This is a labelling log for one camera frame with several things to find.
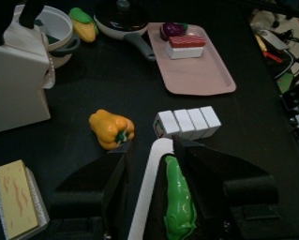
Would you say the green toy pepper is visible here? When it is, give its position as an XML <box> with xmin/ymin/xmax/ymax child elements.
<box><xmin>163</xmin><ymin>155</ymin><xmax>197</xmax><ymax>240</ymax></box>

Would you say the white toy kitchen appliance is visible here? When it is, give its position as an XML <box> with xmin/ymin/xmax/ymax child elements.
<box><xmin>0</xmin><ymin>0</ymin><xmax>56</xmax><ymax>136</ymax></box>

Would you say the toy cake slice red top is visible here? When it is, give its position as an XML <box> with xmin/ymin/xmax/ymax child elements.
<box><xmin>165</xmin><ymin>33</ymin><xmax>208</xmax><ymax>60</ymax></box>

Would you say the red handled tool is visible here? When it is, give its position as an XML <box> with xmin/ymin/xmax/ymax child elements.
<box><xmin>262</xmin><ymin>50</ymin><xmax>284</xmax><ymax>64</ymax></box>

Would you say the purple toy eggplant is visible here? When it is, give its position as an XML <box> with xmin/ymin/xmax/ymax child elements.
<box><xmin>159</xmin><ymin>22</ymin><xmax>189</xmax><ymax>41</ymax></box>

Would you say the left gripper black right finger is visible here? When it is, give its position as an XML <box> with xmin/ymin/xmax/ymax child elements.
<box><xmin>171</xmin><ymin>134</ymin><xmax>299</xmax><ymax>240</ymax></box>

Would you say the white segmented toy block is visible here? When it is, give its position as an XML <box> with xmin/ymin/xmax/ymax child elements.
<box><xmin>152</xmin><ymin>105</ymin><xmax>223</xmax><ymax>141</ymax></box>

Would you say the pink rectangular tray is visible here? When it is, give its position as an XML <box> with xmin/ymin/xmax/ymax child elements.
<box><xmin>145</xmin><ymin>22</ymin><xmax>238</xmax><ymax>97</ymax></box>

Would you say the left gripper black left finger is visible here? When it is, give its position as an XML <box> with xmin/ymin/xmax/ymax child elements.
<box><xmin>41</xmin><ymin>140</ymin><xmax>135</xmax><ymax>240</ymax></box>

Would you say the green paper bag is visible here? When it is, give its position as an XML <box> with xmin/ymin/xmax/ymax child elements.
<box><xmin>275</xmin><ymin>71</ymin><xmax>295</xmax><ymax>94</ymax></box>

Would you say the grey flat device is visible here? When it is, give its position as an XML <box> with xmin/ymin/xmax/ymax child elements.
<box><xmin>256</xmin><ymin>27</ymin><xmax>290</xmax><ymax>51</ymax></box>

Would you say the black pot lid grey knob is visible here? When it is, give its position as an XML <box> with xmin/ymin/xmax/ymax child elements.
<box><xmin>93</xmin><ymin>0</ymin><xmax>149</xmax><ymax>32</ymax></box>

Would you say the white cable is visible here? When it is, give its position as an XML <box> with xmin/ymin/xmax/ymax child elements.
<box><xmin>274</xmin><ymin>48</ymin><xmax>299</xmax><ymax>80</ymax></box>

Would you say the yellow toy bell pepper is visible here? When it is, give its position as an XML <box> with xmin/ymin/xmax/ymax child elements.
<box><xmin>88</xmin><ymin>109</ymin><xmax>136</xmax><ymax>151</ymax></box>

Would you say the black box with screws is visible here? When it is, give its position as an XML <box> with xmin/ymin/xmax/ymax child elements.
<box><xmin>280</xmin><ymin>82</ymin><xmax>299</xmax><ymax>111</ymax></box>

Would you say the yellow handled tool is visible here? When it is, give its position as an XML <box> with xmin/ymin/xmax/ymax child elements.
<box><xmin>254</xmin><ymin>33</ymin><xmax>270</xmax><ymax>53</ymax></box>

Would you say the yellow toy corn green husk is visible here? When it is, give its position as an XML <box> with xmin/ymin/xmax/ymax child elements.
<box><xmin>68</xmin><ymin>7</ymin><xmax>99</xmax><ymax>44</ymax></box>

